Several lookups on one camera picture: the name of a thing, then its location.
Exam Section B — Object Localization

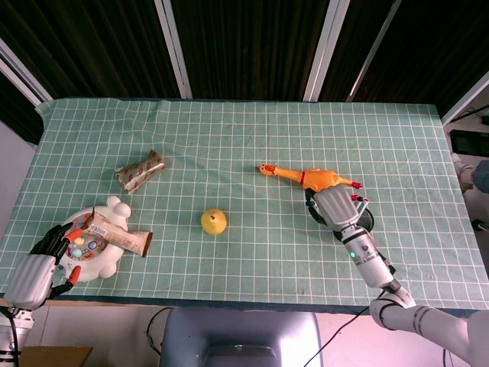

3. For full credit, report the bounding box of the grey robot torso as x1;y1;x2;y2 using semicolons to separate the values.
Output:
159;307;324;367

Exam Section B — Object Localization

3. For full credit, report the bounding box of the blue fabric object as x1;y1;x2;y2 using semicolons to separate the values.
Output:
471;159;489;193

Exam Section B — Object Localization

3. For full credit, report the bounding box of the brown snack package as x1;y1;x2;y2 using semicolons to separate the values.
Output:
79;207;154;258

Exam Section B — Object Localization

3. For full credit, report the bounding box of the yellow pear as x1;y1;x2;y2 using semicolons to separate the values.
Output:
200;207;229;235

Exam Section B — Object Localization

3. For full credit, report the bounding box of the orange rubber chicken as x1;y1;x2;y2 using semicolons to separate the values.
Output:
255;163;364;203

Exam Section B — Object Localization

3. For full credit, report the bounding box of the black cable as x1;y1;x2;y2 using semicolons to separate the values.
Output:
146;307;173;355
305;292;387;367

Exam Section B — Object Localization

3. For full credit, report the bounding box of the green checked tablecloth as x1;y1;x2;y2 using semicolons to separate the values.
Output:
0;97;489;317

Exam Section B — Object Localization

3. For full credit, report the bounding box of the cardboard box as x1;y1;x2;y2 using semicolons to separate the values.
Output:
18;346;94;367

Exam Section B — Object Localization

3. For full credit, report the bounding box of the white shoe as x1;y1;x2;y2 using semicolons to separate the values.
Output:
450;152;475;193

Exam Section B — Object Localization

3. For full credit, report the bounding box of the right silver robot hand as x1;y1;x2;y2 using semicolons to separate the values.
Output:
313;188;362;232

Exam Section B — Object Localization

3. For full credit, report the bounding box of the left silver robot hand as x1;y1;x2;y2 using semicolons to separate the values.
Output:
4;223;83;311

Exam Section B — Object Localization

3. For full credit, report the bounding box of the dark pleated curtain panel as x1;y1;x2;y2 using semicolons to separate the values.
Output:
0;0;181;101
170;0;330;102
319;0;489;116

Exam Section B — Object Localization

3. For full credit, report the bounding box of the black monitor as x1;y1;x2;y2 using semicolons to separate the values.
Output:
449;129;489;156

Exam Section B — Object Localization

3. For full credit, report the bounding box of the white bear-shaped toy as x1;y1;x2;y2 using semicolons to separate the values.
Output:
53;195;133;284

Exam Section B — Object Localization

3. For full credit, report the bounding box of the silver foil snack package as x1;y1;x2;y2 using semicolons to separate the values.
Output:
114;149;168;195

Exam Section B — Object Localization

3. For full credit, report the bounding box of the white frame post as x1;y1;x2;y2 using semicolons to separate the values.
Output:
303;0;351;102
441;70;489;126
0;37;53;109
345;0;403;102
154;0;193;99

